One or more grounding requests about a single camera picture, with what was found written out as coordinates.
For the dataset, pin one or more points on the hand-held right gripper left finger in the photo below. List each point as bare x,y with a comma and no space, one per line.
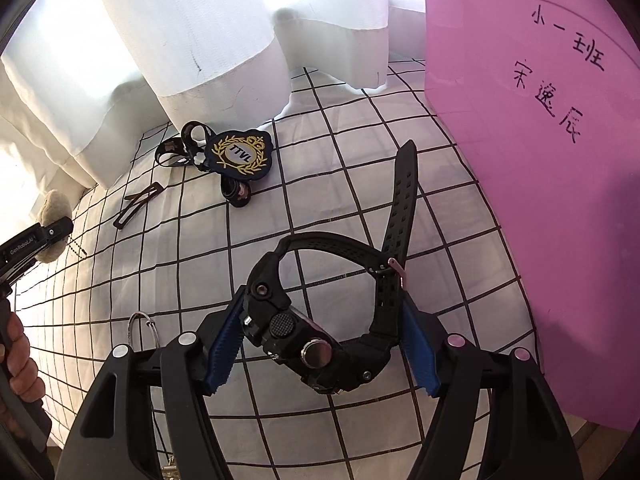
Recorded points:
223,355

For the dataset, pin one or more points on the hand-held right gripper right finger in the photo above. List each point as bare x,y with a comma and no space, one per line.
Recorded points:
419,355

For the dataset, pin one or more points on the black wristwatch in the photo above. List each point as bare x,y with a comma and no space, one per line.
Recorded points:
306,340

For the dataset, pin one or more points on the person's left hand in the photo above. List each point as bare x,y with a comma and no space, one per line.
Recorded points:
11,360

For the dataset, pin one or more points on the beige plush toy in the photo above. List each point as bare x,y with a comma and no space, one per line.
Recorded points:
52,207

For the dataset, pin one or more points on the silver carabiner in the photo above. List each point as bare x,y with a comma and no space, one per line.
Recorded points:
142,327

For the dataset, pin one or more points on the brown hair clip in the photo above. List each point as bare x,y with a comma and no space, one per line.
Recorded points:
137,202

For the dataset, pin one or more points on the pink plastic box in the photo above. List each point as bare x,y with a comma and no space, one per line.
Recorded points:
530,210

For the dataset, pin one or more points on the white black-checked cloth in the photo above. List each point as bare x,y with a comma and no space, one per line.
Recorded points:
320,180

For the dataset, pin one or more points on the dark embroidered badge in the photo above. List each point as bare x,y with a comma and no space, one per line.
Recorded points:
241,155

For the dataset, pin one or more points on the white curtain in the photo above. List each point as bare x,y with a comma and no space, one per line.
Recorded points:
190,25

